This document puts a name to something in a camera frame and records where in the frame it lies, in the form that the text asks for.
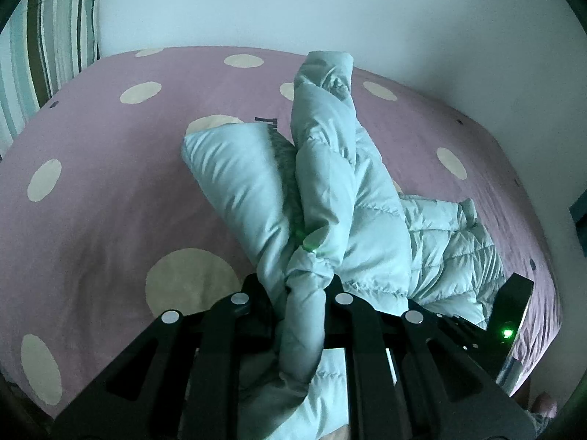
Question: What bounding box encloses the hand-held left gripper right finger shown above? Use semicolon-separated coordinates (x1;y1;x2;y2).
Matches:
321;276;537;440

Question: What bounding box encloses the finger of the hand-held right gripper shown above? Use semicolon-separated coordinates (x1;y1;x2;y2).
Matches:
433;312;492;358

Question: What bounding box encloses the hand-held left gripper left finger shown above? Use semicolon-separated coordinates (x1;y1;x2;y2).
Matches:
50;275;280;440

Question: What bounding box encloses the light green puffer jacket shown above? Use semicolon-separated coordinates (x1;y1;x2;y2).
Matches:
181;50;507;440

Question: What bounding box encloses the person's right hand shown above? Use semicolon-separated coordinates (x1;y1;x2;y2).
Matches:
526;393;558;425

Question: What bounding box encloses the dark blue furniture edge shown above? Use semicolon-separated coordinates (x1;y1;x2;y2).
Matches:
569;196;587;256

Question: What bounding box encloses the pink polka dot blanket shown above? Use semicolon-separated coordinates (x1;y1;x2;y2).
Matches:
0;46;564;418

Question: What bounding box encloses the striped pillow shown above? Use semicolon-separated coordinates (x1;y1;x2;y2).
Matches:
0;0;102;157

